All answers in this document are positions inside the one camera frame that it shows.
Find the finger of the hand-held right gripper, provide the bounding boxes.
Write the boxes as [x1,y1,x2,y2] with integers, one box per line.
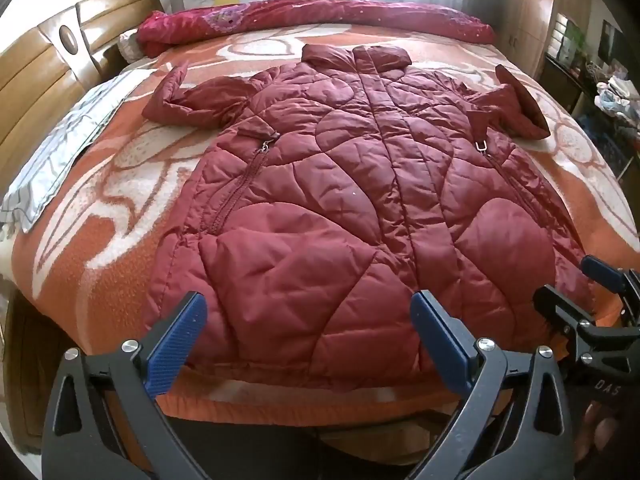
[532,285,601,341]
[581,255,640,311]

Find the white pillow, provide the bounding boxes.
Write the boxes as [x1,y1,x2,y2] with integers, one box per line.
[118,30,146,61]

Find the wooden wardrobe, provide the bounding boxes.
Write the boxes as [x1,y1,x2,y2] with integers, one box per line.
[492,0,598,78]

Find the dark desk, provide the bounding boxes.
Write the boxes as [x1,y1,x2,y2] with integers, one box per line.
[542,55,640,181]

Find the grey striped cloth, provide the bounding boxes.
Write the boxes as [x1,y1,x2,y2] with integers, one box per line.
[0,67,156,235]

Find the person's right hand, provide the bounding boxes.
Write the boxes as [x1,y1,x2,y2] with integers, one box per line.
[575,400,628,466]

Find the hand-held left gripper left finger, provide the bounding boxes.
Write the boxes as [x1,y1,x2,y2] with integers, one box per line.
[41,291,208,480]

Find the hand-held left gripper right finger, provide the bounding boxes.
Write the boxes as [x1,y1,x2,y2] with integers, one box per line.
[410,290,576,480]

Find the pile of light clothes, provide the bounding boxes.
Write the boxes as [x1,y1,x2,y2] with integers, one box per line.
[595,77,640,117]

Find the rolled red floral quilt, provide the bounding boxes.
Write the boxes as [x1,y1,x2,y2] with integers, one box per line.
[136,0,496,58]

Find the wooden bed frame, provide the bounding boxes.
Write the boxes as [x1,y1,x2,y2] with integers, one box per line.
[2,290,51,456]

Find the orange and white patterned blanket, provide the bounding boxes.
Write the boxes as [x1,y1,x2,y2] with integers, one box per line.
[7,22,640,461]

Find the wooden headboard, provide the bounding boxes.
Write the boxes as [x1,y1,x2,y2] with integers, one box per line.
[0,0,166,151]

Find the green and white boxes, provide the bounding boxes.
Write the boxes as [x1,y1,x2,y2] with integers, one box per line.
[552,15,587,61]

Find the dark red quilted jacket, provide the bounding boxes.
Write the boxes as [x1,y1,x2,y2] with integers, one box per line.
[141,44,598,393]

